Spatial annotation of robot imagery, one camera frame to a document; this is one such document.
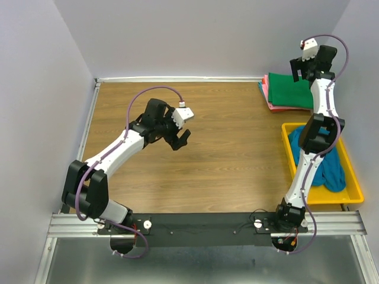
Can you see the pink folded t shirt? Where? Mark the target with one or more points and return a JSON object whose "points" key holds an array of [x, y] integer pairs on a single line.
{"points": [[274, 108]]}

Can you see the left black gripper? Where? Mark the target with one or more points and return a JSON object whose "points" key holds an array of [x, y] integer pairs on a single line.
{"points": [[173, 140]]}

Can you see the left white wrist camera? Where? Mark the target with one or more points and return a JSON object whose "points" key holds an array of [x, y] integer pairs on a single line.
{"points": [[181, 115]]}

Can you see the blue crumpled t shirt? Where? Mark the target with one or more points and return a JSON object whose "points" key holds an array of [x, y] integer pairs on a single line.
{"points": [[330, 173]]}

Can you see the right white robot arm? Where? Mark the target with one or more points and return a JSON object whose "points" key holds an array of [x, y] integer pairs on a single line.
{"points": [[319, 135]]}

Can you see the teal folded t shirt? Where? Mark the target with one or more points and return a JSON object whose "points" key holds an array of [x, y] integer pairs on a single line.
{"points": [[264, 90]]}

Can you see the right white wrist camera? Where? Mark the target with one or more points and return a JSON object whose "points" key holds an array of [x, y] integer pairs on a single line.
{"points": [[309, 48]]}

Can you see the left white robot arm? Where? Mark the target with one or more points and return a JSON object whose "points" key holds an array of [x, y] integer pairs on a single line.
{"points": [[86, 184]]}

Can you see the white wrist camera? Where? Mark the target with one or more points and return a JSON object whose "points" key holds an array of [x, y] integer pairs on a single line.
{"points": [[309, 48], [181, 115]]}

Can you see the green t shirt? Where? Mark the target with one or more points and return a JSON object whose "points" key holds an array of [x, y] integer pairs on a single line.
{"points": [[284, 92]]}

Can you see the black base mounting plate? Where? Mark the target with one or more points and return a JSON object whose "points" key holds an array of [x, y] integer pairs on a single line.
{"points": [[259, 228]]}

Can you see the aluminium frame rail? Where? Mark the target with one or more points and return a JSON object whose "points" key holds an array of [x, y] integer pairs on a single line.
{"points": [[234, 162]]}

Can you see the yellow plastic bin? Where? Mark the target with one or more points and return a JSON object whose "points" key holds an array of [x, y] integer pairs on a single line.
{"points": [[320, 195]]}

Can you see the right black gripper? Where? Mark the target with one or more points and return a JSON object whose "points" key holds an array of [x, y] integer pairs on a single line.
{"points": [[296, 64]]}

